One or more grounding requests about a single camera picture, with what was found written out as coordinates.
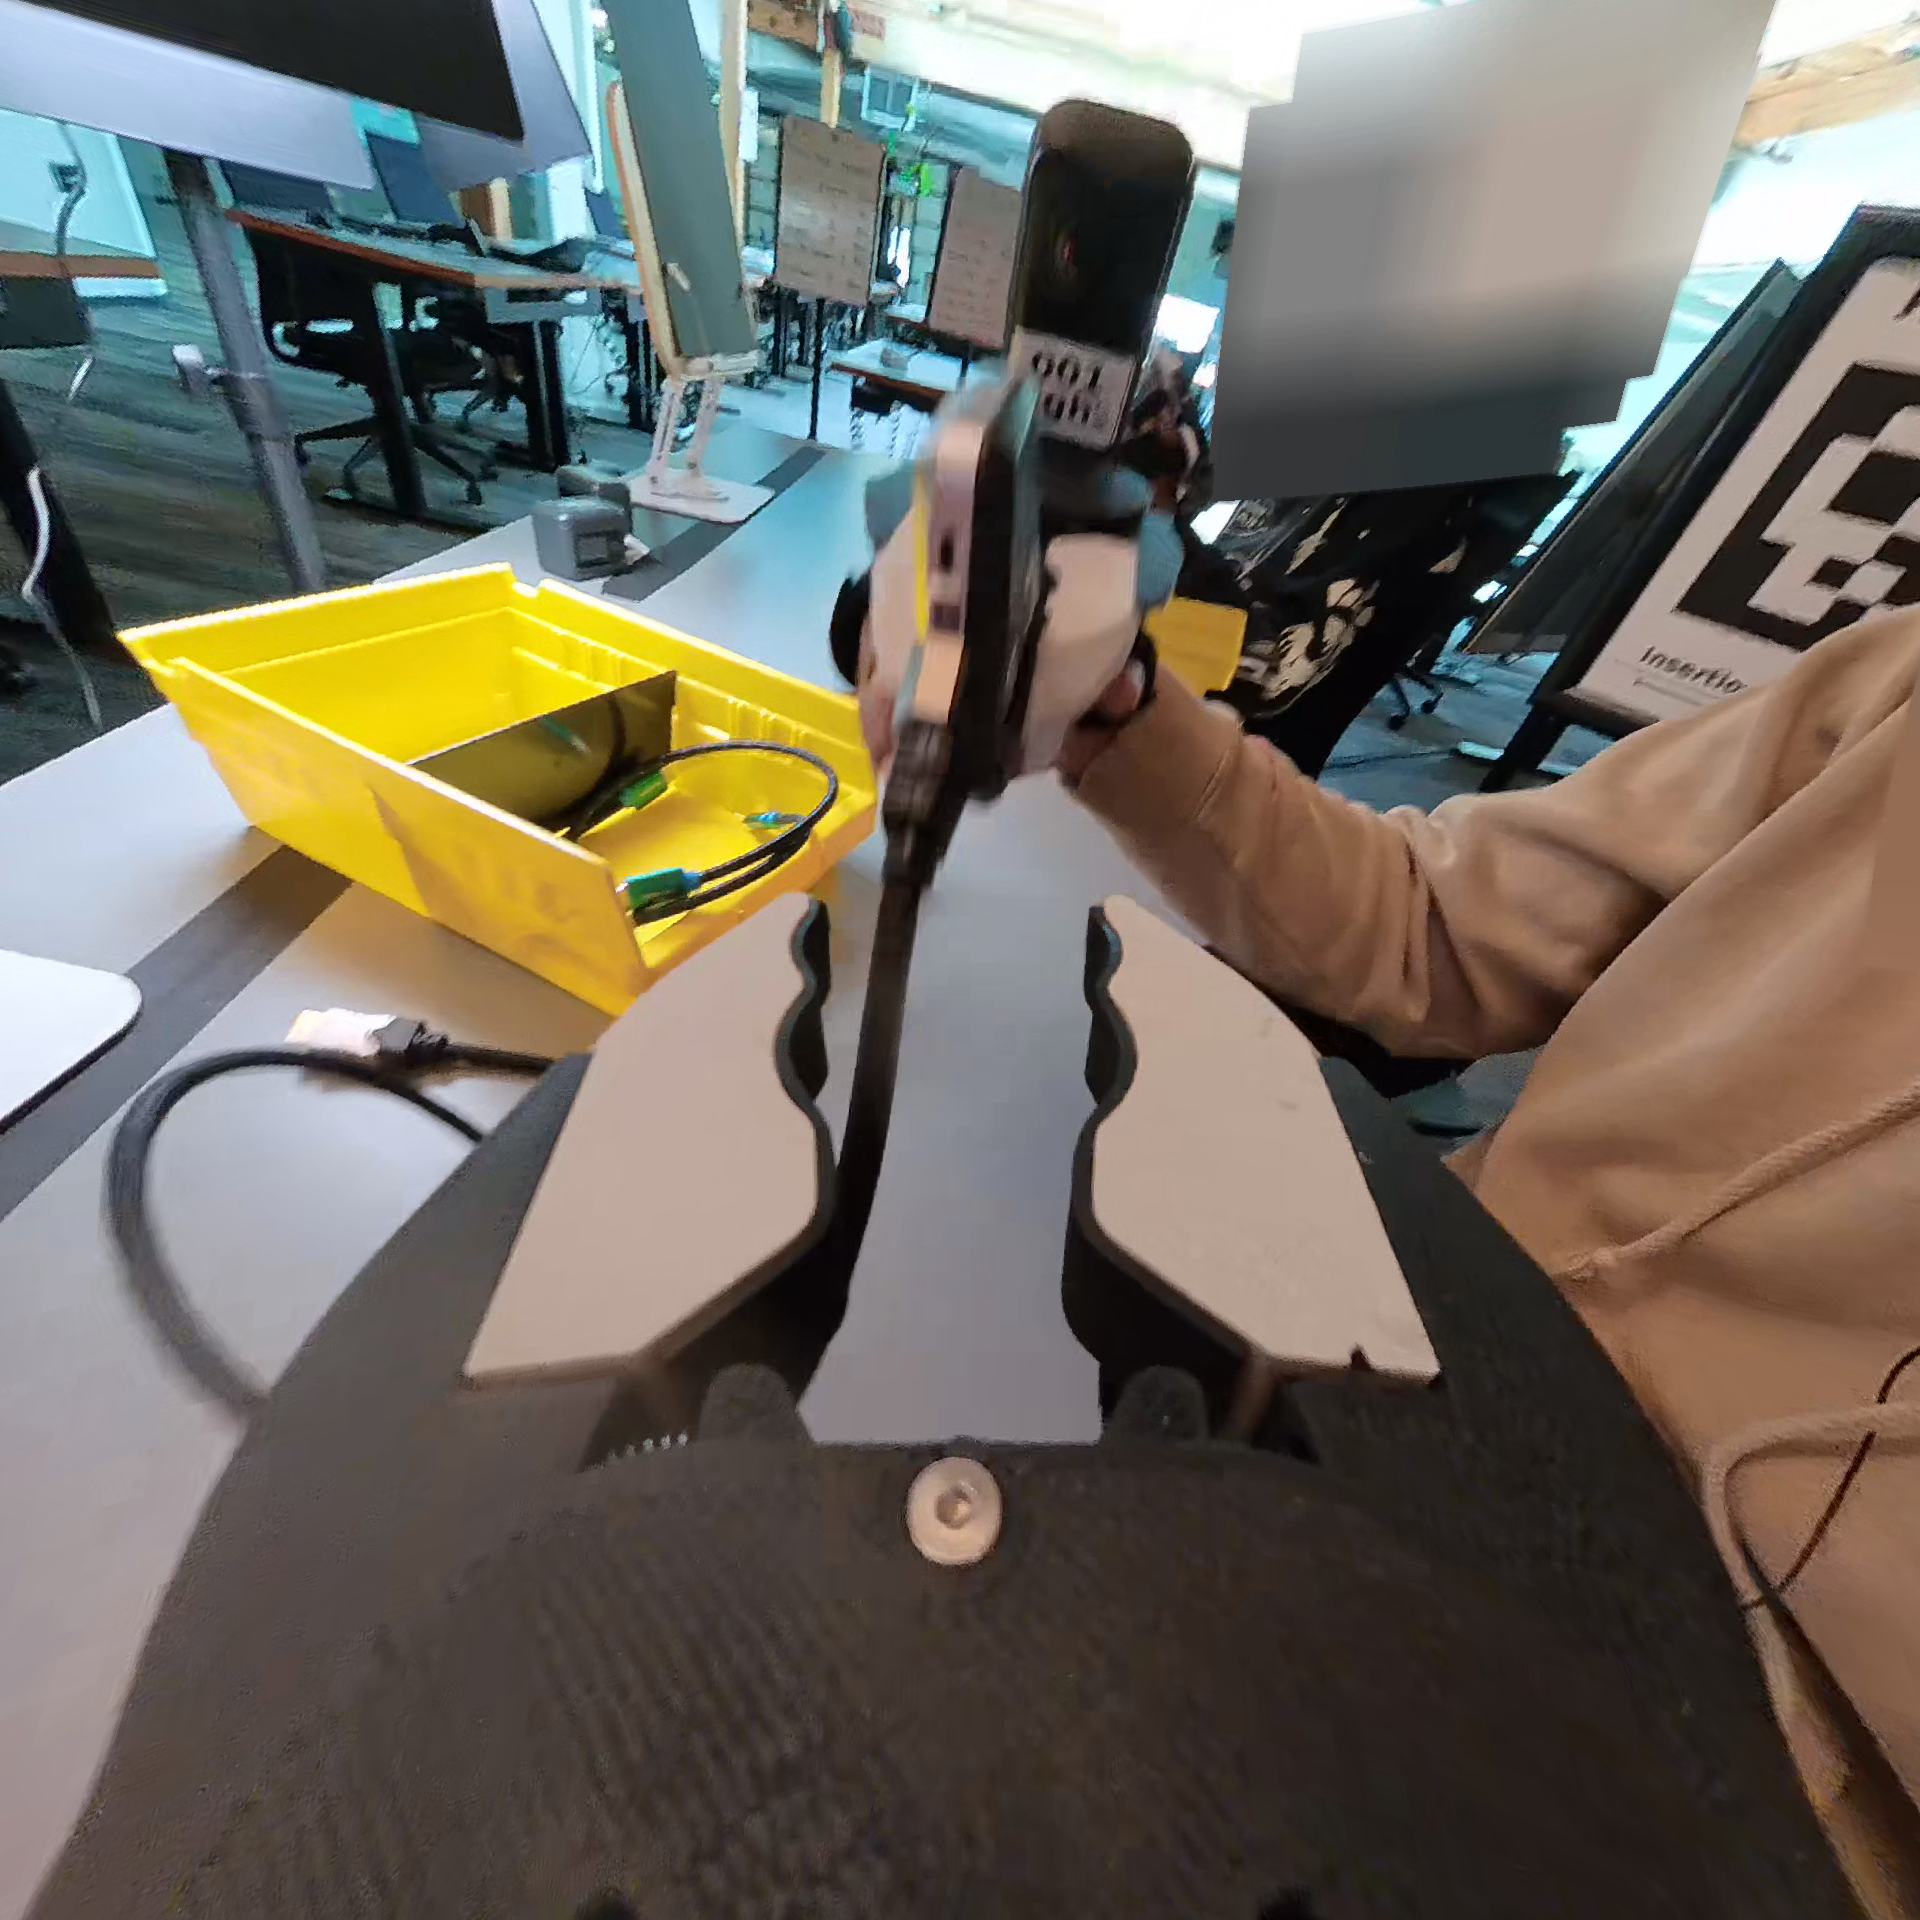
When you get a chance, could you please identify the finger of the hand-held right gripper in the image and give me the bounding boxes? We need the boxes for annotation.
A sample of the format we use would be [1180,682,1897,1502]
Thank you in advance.
[1026,540,1144,775]
[869,478,939,758]

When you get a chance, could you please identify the person's beige hoodie torso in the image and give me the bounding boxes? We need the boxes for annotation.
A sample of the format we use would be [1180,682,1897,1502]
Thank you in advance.
[1446,958,1920,1920]

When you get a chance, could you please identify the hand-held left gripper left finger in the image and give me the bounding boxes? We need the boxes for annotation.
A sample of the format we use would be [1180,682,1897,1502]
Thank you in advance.
[462,899,836,1384]

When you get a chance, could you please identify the black chair armrest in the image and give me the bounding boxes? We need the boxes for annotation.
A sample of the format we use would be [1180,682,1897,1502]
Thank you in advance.
[1301,1021,1539,1137]

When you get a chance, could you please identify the tilted table grey leg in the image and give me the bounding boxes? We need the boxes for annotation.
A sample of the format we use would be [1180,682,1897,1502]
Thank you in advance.
[0,0,597,598]

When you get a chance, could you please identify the dark board on legs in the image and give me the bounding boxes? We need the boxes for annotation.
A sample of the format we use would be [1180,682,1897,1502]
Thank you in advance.
[924,164,1026,357]
[771,111,888,444]

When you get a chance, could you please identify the person's right forearm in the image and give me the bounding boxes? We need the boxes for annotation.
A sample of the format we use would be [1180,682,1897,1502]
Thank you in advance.
[1072,607,1920,1060]

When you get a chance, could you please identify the black bin divider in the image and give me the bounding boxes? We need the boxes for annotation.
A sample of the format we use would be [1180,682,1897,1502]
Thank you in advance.
[411,675,680,844]

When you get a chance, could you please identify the black monitor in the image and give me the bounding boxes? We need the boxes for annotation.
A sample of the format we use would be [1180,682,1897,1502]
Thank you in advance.
[1465,258,1807,657]

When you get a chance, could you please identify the yellow plastic bin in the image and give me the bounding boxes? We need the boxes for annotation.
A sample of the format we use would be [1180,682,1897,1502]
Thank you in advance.
[118,564,878,1018]
[1149,598,1250,697]

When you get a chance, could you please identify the black braided hub cable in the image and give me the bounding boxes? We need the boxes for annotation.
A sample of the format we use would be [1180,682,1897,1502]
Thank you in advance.
[103,716,969,1418]

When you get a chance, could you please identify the grey usb hub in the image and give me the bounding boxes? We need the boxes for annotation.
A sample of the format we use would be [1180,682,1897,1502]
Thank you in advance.
[918,373,1055,812]

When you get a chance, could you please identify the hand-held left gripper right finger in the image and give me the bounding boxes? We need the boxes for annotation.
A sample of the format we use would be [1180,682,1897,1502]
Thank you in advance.
[1065,899,1441,1381]

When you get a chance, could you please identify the wooden desk black legs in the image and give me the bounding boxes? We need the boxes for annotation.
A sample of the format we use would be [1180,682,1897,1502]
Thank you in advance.
[225,207,649,527]
[0,245,165,669]

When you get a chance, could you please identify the thin black cable green plug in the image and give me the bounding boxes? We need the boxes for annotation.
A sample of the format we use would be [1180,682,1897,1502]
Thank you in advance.
[620,743,846,926]
[569,758,799,844]

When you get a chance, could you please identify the framed marker sign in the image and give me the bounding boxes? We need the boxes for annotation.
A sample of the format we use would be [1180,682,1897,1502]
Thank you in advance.
[1477,202,1920,793]

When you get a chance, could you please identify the black office chair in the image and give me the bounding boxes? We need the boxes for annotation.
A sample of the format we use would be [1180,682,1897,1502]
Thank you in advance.
[245,226,499,519]

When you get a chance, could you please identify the black board wooden edge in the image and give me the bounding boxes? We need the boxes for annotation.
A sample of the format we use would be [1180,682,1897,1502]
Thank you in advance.
[607,0,765,384]

